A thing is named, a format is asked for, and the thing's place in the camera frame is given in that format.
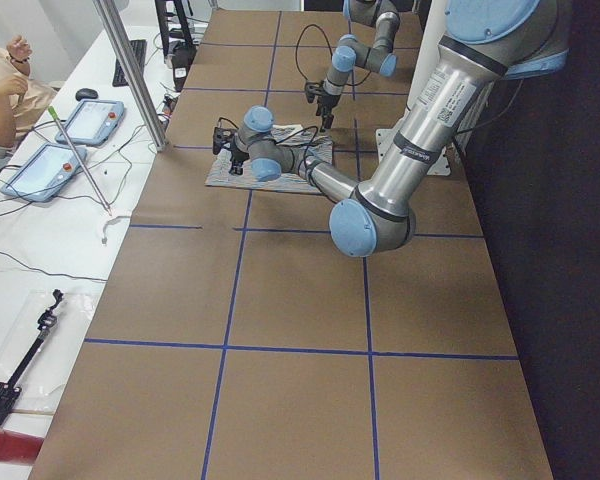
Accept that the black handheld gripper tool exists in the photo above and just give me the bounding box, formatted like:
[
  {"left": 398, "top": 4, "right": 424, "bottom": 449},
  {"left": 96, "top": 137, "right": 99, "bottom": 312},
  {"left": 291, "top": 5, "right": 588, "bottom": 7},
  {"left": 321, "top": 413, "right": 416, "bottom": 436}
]
[{"left": 0, "top": 289, "right": 64, "bottom": 427}]

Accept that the long metal rod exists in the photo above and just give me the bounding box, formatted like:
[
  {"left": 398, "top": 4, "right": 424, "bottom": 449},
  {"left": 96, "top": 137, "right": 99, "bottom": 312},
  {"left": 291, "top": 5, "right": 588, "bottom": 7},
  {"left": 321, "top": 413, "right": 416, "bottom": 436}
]
[{"left": 47, "top": 106, "right": 113, "bottom": 217}]

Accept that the seated person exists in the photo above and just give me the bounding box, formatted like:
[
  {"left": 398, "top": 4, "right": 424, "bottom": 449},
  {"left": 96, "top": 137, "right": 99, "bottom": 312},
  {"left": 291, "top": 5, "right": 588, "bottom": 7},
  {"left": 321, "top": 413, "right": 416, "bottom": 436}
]
[{"left": 0, "top": 35, "right": 56, "bottom": 150}]

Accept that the red cylinder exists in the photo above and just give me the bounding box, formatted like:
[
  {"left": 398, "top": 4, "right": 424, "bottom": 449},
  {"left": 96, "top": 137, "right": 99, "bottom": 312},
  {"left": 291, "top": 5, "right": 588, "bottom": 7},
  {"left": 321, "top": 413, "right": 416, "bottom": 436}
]
[{"left": 0, "top": 428, "right": 44, "bottom": 465}]

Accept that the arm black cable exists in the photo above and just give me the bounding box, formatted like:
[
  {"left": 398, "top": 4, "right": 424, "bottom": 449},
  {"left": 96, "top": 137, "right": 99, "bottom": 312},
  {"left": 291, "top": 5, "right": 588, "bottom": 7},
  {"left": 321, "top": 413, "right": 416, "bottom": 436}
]
[
  {"left": 214, "top": 115, "right": 331, "bottom": 171},
  {"left": 293, "top": 23, "right": 376, "bottom": 91}
]

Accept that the near teach pendant tablet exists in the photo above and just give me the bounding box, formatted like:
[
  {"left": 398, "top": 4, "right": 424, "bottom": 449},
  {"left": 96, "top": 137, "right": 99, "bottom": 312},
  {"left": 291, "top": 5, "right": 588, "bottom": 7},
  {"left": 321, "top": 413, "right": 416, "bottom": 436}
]
[{"left": 0, "top": 143, "right": 81, "bottom": 202}]

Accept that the striped polo shirt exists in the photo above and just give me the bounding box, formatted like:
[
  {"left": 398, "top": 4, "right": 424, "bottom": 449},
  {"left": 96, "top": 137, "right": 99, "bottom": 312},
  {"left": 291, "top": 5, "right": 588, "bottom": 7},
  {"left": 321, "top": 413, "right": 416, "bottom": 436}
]
[{"left": 205, "top": 124, "right": 334, "bottom": 195}]

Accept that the black keyboard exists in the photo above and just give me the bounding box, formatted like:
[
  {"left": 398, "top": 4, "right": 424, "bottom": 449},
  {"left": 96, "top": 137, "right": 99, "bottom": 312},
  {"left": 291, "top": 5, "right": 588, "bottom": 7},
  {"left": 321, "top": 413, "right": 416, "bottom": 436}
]
[{"left": 111, "top": 38, "right": 148, "bottom": 88}]

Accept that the far teach pendant tablet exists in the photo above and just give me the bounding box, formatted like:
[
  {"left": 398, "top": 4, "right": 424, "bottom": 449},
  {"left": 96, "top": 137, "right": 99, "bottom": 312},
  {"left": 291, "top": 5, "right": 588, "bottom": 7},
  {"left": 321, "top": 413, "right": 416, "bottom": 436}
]
[{"left": 63, "top": 99, "right": 125, "bottom": 147}]

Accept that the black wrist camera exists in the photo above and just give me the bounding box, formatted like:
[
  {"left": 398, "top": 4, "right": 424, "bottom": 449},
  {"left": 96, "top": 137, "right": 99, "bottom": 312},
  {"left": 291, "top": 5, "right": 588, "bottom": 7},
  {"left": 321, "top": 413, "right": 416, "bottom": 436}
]
[
  {"left": 212, "top": 126, "right": 236, "bottom": 155},
  {"left": 304, "top": 81, "right": 323, "bottom": 104}
]

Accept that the black computer mouse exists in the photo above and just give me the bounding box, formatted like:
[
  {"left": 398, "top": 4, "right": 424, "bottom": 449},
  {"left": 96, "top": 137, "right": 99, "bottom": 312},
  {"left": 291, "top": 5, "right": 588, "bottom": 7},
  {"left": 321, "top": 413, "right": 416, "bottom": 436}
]
[{"left": 75, "top": 88, "right": 99, "bottom": 101}]

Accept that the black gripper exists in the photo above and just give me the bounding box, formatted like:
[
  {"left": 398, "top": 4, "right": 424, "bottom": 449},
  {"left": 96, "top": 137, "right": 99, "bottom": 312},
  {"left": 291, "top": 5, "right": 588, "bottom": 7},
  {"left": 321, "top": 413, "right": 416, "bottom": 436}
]
[
  {"left": 315, "top": 91, "right": 341, "bottom": 131},
  {"left": 229, "top": 137, "right": 249, "bottom": 175}
]

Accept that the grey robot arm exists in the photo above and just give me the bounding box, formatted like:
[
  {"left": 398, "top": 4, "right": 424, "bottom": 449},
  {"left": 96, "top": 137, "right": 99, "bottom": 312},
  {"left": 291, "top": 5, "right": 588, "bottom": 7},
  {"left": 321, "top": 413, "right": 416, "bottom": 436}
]
[
  {"left": 214, "top": 0, "right": 572, "bottom": 257},
  {"left": 305, "top": 0, "right": 401, "bottom": 131}
]

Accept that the teach pendant tablet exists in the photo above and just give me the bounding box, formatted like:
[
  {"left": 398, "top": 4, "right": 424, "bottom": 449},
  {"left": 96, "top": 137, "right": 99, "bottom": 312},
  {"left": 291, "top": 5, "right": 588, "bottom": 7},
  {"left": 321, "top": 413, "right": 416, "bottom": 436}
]
[
  {"left": 0, "top": 143, "right": 81, "bottom": 202},
  {"left": 63, "top": 99, "right": 125, "bottom": 147}
]

